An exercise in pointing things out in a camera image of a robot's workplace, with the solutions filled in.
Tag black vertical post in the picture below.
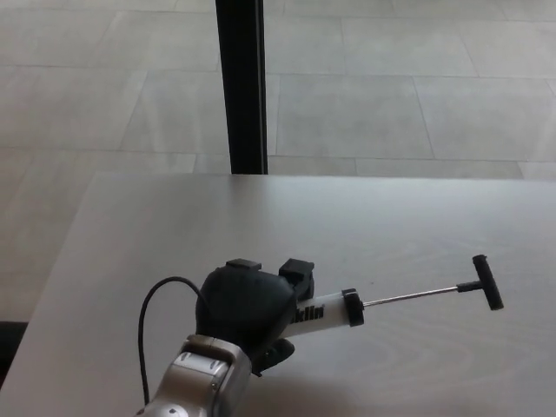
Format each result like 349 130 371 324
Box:
215 0 269 175

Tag white Franklin air pump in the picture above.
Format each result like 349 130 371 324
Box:
284 254 506 341

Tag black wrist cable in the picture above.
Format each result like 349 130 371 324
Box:
137 275 214 403

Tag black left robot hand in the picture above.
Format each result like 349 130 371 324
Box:
195 258 317 378

